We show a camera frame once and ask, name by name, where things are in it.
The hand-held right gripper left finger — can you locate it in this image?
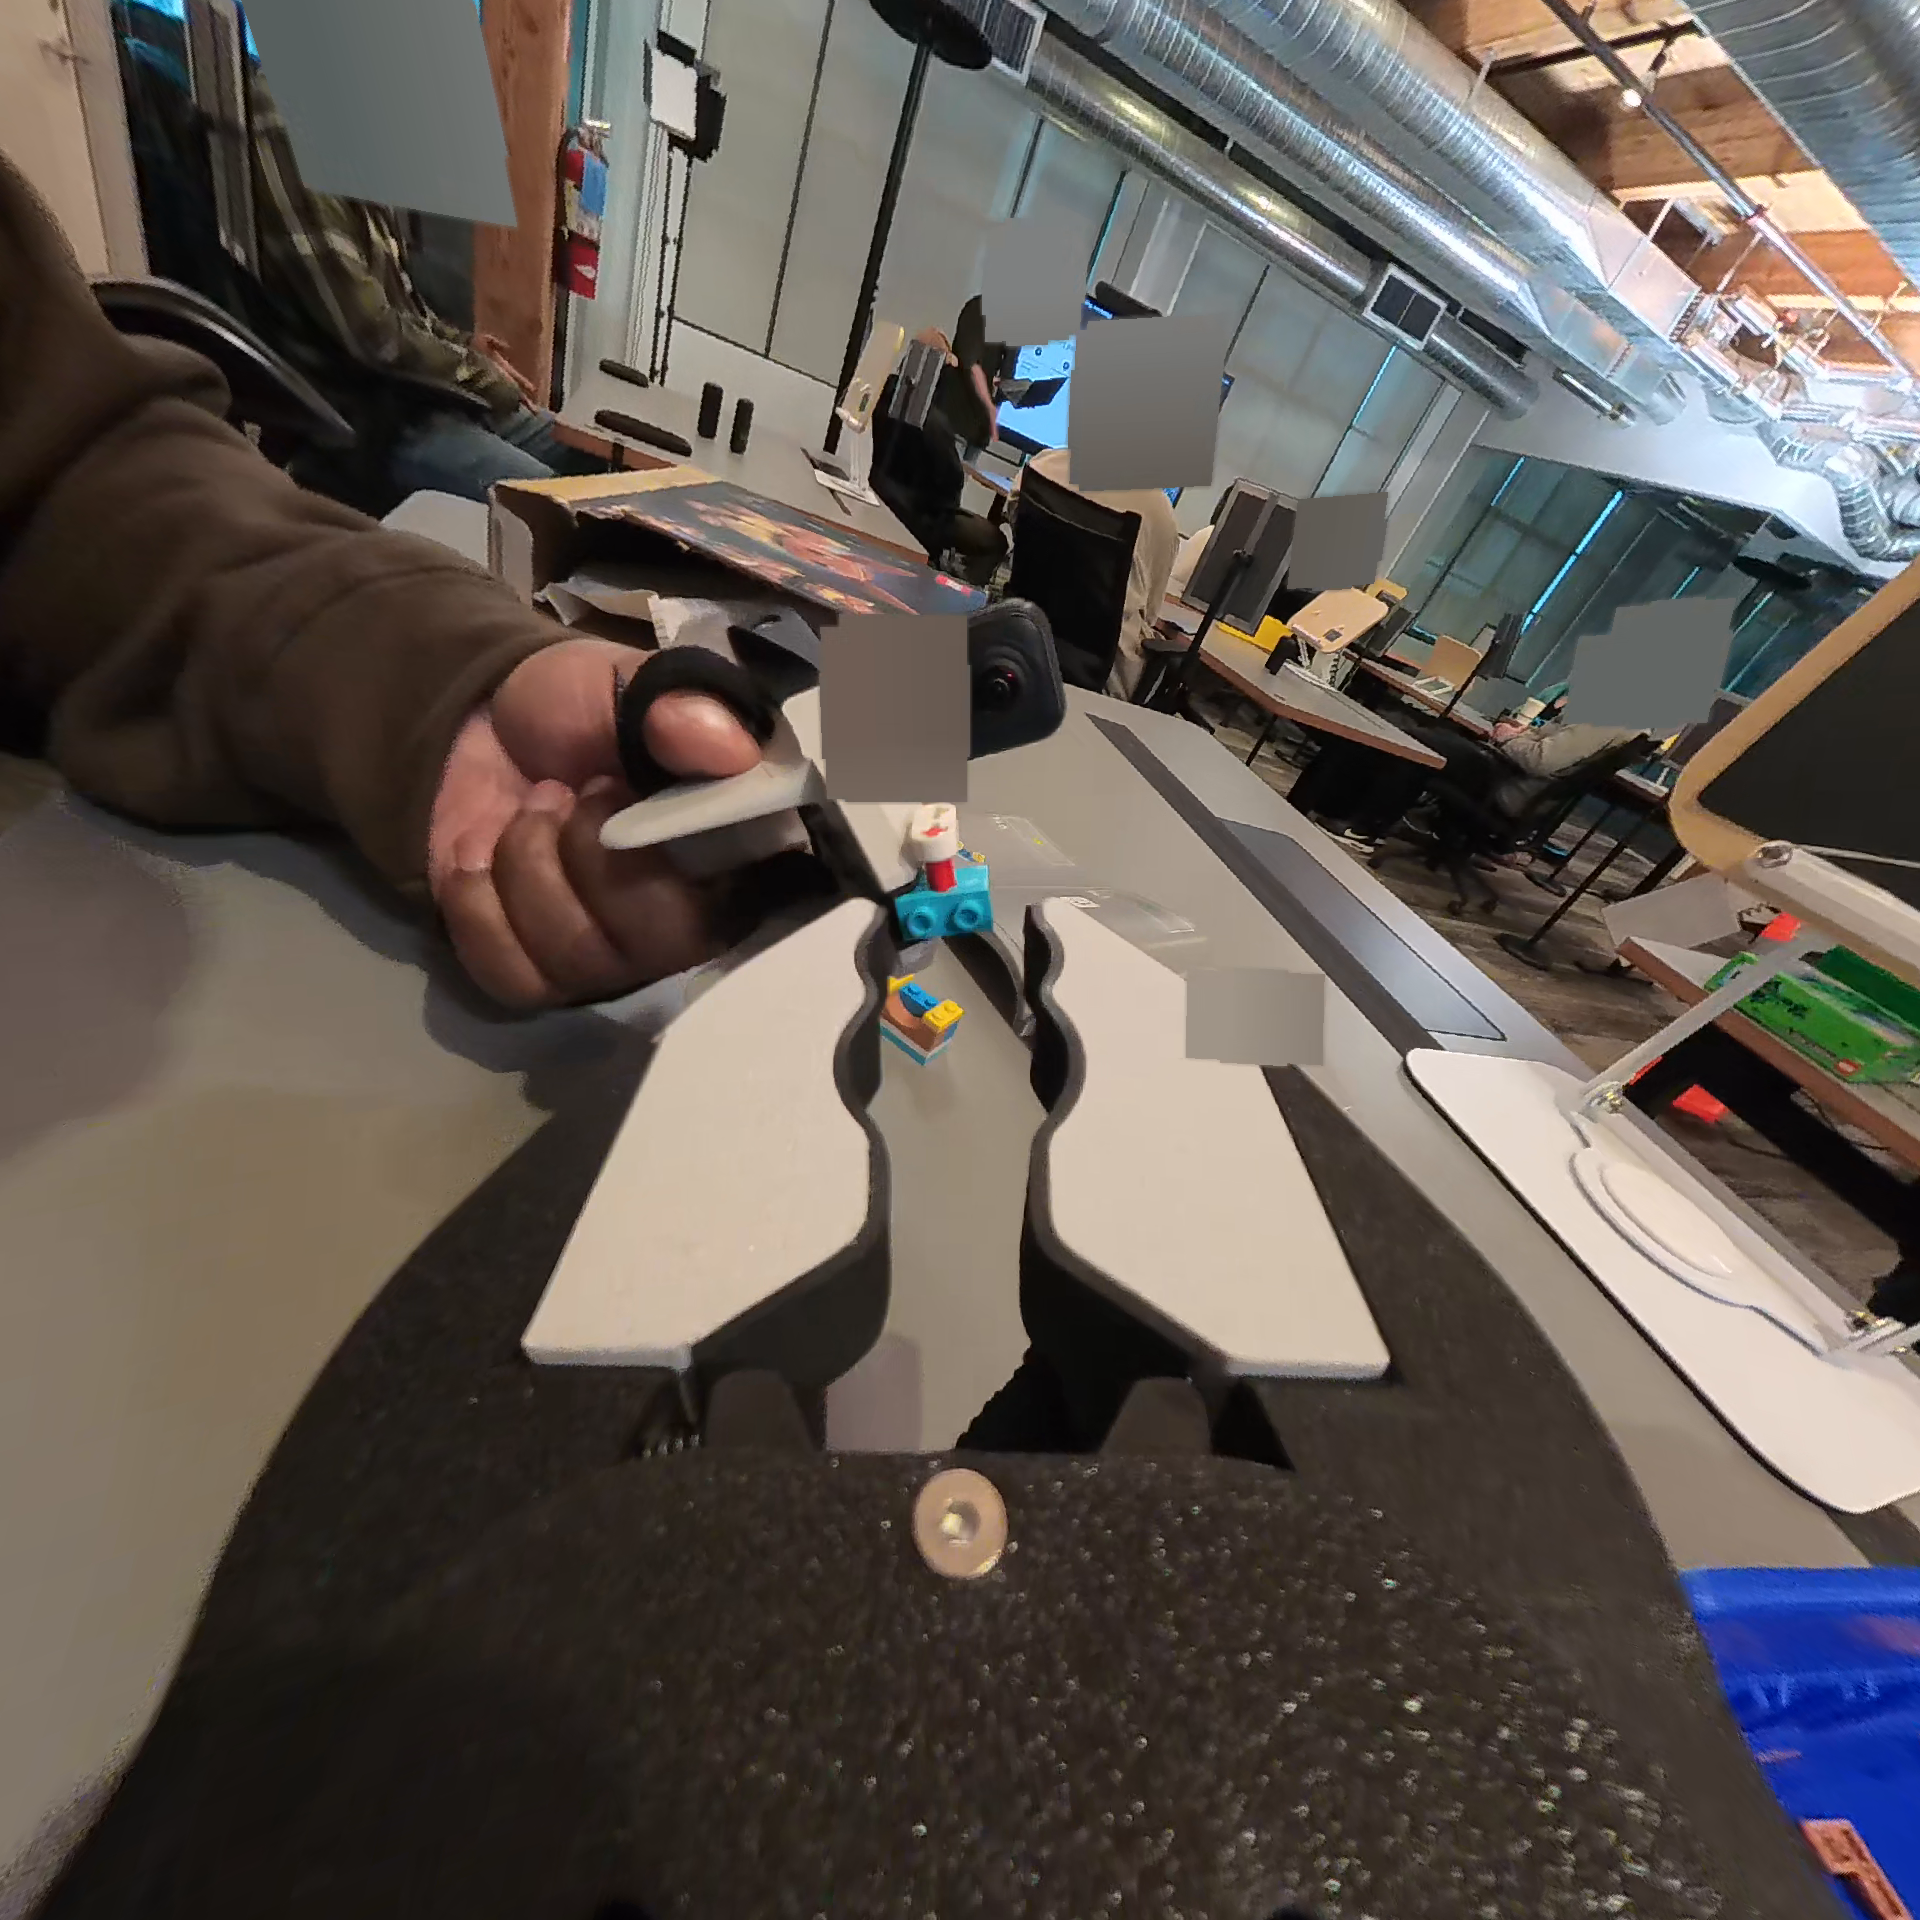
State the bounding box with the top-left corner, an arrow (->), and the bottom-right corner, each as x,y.
518,896 -> 894,1373

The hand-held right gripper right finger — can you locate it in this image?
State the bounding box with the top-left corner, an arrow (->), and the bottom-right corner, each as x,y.
1022,896 -> 1391,1389

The teal toy brick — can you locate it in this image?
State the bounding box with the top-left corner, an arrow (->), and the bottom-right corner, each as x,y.
894,860 -> 998,942

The person's left forearm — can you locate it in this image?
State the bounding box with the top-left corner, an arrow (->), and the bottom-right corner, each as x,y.
0,152 -> 642,896

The long wooden-edged desk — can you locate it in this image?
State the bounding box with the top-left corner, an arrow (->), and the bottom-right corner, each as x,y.
1186,623 -> 1450,778

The white desk stand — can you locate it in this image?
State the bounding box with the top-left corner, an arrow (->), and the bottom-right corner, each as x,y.
808,324 -> 913,502

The person's left hand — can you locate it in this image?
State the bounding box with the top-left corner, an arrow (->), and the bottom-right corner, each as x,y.
429,642 -> 842,1015

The black office chair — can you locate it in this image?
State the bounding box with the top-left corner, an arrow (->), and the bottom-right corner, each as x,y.
1005,462 -> 1144,693
1427,730 -> 1669,918
89,276 -> 355,458

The small multicoloured brick build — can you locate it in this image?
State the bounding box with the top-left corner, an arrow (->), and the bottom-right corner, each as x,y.
874,977 -> 965,1068

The black monitor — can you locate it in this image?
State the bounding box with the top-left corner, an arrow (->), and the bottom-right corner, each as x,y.
1196,480 -> 1308,632

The toy set box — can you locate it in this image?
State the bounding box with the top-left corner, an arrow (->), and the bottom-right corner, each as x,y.
484,462 -> 998,642

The black floor lamp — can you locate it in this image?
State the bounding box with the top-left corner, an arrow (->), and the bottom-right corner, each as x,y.
870,0 -> 985,412

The clear acrylic stand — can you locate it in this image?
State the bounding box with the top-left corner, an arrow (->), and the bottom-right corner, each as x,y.
1551,896 -> 1920,1356

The red fire extinguisher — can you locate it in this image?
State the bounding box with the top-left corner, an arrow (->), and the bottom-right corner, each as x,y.
559,123 -> 611,304

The wooden column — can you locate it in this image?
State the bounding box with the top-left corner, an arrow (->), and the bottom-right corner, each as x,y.
476,0 -> 579,405

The green box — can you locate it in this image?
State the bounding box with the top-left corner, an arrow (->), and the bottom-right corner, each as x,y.
1698,942 -> 1920,1088

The blue plastic bin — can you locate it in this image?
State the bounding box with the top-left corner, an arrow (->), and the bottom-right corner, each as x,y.
1674,1563 -> 1920,1920

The wood-framed monitor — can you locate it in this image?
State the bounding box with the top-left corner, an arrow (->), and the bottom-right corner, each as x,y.
1669,558 -> 1920,921

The white flat base plate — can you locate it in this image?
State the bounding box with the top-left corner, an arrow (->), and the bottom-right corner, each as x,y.
1401,1041 -> 1920,1514

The silver ventilation duct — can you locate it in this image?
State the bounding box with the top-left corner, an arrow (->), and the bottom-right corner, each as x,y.
1034,0 -> 1920,428

